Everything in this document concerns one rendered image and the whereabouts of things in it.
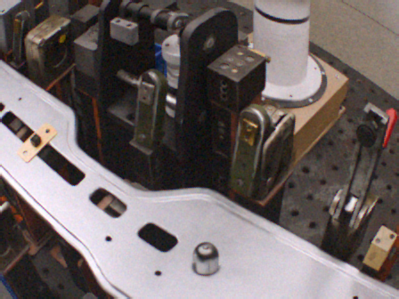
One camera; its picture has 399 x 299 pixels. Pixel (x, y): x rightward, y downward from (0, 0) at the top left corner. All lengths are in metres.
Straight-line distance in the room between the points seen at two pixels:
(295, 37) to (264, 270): 0.55
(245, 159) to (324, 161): 0.49
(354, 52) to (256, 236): 2.07
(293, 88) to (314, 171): 0.17
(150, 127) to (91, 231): 0.18
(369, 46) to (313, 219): 1.79
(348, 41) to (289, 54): 1.68
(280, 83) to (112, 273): 0.63
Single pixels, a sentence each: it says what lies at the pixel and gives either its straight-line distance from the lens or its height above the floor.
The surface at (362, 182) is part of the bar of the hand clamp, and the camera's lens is 0.73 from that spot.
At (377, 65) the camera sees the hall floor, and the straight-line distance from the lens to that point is 2.77.
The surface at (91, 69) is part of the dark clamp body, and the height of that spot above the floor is 1.03.
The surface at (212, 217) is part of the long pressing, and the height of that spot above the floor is 1.00.
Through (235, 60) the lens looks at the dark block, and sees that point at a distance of 0.85.
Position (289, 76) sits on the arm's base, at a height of 0.85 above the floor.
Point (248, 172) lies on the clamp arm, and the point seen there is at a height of 1.02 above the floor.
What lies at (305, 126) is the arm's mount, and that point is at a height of 0.80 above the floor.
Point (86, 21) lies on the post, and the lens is 1.02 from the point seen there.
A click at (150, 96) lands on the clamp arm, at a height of 1.08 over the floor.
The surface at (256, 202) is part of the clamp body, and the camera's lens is 0.90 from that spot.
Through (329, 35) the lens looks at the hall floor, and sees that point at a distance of 2.87.
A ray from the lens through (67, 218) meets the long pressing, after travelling 0.84.
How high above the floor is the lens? 1.66
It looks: 47 degrees down
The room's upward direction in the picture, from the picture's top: 2 degrees counter-clockwise
